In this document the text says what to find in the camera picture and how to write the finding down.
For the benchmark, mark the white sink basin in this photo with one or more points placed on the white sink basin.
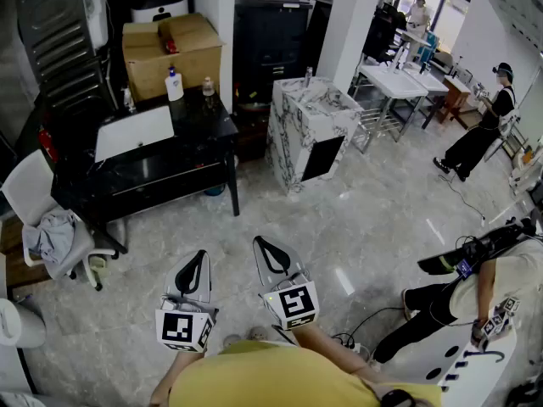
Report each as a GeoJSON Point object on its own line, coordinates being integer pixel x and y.
{"type": "Point", "coordinates": [133, 136]}

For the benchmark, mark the white wall-mounted device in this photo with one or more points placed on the white wall-mounted device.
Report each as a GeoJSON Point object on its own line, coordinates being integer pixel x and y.
{"type": "Point", "coordinates": [97, 19]}

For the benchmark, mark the grey cloth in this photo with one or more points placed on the grey cloth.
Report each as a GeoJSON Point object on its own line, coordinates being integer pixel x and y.
{"type": "Point", "coordinates": [48, 235]}

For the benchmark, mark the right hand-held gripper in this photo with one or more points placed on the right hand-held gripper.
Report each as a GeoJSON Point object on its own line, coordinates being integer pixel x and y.
{"type": "Point", "coordinates": [295, 303]}

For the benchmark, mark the wooden side table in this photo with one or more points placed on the wooden side table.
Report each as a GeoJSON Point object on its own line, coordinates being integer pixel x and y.
{"type": "Point", "coordinates": [456, 96]}

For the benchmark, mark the blue basin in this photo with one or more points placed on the blue basin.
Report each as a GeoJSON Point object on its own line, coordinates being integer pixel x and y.
{"type": "Point", "coordinates": [214, 191]}

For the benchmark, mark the brown cardboard box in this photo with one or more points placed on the brown cardboard box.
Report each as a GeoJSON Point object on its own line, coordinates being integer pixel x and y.
{"type": "Point", "coordinates": [169, 68]}

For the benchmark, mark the white panel with holes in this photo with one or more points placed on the white panel with holes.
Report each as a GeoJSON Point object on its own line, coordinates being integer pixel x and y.
{"type": "Point", "coordinates": [424, 354]}

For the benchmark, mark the small red object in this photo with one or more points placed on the small red object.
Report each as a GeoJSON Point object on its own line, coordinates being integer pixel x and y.
{"type": "Point", "coordinates": [171, 47]}

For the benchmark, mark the marble pattern cabinet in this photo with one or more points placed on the marble pattern cabinet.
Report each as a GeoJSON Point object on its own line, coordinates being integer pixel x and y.
{"type": "Point", "coordinates": [297, 134]}

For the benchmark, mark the black suitcase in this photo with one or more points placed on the black suitcase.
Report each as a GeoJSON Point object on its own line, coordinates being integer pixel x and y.
{"type": "Point", "coordinates": [271, 45]}

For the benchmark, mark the grey metal appliance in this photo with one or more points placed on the grey metal appliance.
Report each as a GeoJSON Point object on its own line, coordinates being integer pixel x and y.
{"type": "Point", "coordinates": [59, 36]}

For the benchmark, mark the person's left forearm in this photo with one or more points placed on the person's left forearm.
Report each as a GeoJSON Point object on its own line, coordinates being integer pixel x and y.
{"type": "Point", "coordinates": [174, 377]}

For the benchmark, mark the white soap bottle blue pump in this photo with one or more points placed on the white soap bottle blue pump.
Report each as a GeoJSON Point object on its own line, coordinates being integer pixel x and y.
{"type": "Point", "coordinates": [174, 87]}

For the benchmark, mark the blurry grey metal tool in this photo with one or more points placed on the blurry grey metal tool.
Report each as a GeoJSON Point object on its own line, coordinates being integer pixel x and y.
{"type": "Point", "coordinates": [309, 76]}

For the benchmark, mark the white power strip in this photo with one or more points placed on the white power strip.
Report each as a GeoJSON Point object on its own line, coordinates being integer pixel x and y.
{"type": "Point", "coordinates": [350, 346]}

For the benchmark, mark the white rounded appliance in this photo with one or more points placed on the white rounded appliance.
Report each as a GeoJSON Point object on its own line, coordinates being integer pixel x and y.
{"type": "Point", "coordinates": [159, 9]}

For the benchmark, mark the white cylinder bin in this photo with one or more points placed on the white cylinder bin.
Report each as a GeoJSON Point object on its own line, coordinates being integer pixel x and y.
{"type": "Point", "coordinates": [21, 325]}

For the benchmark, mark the black vanity frame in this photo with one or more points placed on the black vanity frame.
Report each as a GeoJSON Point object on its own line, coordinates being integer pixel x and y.
{"type": "Point", "coordinates": [169, 185]}

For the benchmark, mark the person's right forearm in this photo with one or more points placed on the person's right forearm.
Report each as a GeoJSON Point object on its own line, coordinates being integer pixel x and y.
{"type": "Point", "coordinates": [326, 348]}

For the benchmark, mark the white sink on steel frame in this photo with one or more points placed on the white sink on steel frame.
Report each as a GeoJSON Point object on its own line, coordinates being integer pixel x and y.
{"type": "Point", "coordinates": [430, 81]}
{"type": "Point", "coordinates": [392, 83]}

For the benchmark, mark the red canister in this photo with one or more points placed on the red canister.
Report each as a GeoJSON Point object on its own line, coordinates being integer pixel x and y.
{"type": "Point", "coordinates": [47, 142]}

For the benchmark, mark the white office chair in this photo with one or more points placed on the white office chair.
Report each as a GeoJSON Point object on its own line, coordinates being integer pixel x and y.
{"type": "Point", "coordinates": [29, 185]}

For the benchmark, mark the person's yellow shirt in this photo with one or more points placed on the person's yellow shirt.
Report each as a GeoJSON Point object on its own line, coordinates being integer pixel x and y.
{"type": "Point", "coordinates": [275, 380]}

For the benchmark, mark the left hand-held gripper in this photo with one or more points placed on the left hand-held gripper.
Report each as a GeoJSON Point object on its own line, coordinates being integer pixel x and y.
{"type": "Point", "coordinates": [182, 329]}

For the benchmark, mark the person's shoe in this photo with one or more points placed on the person's shoe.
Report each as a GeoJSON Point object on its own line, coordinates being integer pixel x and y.
{"type": "Point", "coordinates": [231, 340]}
{"type": "Point", "coordinates": [258, 333]}

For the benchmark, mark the clear small bottle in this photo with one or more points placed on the clear small bottle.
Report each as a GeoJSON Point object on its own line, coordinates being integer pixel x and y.
{"type": "Point", "coordinates": [208, 87]}

